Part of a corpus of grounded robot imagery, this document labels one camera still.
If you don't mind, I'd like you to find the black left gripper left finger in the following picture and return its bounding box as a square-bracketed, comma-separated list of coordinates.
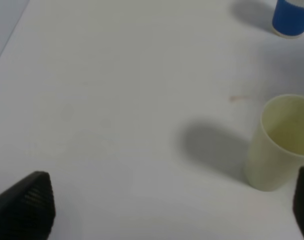
[0, 171, 56, 240]

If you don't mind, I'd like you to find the light green plastic cup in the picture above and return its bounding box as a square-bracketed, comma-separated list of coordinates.
[244, 94, 304, 192]

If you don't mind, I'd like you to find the blue paper cup white rim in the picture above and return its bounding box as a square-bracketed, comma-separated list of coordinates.
[272, 0, 304, 39]

